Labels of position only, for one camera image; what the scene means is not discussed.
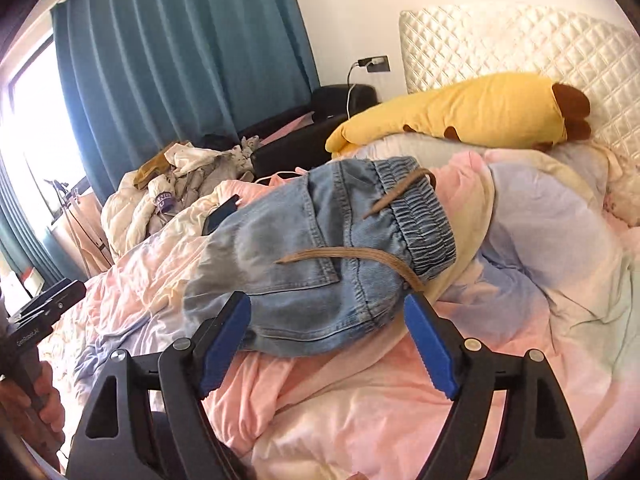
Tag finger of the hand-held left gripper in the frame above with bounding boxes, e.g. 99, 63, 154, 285
20, 280, 87, 322

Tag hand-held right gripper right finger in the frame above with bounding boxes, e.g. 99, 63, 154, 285
403, 292, 588, 480

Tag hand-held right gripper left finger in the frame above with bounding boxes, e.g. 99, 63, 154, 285
65, 291, 252, 480

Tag blue denim jeans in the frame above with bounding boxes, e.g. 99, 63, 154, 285
182, 156, 458, 358

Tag pile of crumpled clothes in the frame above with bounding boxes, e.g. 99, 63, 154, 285
100, 142, 251, 262

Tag person's left hand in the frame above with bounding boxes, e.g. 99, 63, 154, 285
0, 360, 67, 455

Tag beige hanging garment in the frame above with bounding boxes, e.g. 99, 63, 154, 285
50, 192, 114, 281

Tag narrow teal curtain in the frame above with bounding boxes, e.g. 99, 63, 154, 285
0, 155, 67, 286

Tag black smartphone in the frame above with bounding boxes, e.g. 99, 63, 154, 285
201, 194, 242, 236

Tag pastel pink bed blanket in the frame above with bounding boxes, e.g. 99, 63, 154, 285
37, 135, 640, 480

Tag mustard yellow garment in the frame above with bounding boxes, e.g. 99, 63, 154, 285
132, 152, 172, 191

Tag window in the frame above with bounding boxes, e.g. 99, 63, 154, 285
0, 35, 92, 221

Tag grey crumpled garment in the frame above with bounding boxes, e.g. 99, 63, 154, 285
175, 135, 262, 197

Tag black armchair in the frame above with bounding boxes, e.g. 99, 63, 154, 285
250, 84, 379, 181

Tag yellow plush pillow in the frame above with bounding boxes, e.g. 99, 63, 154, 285
325, 72, 592, 157

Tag large teal curtain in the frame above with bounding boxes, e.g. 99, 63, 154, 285
50, 0, 321, 196

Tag white quilted headboard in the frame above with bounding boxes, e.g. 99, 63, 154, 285
399, 4, 640, 162

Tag white charging cable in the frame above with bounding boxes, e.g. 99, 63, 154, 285
344, 62, 369, 117

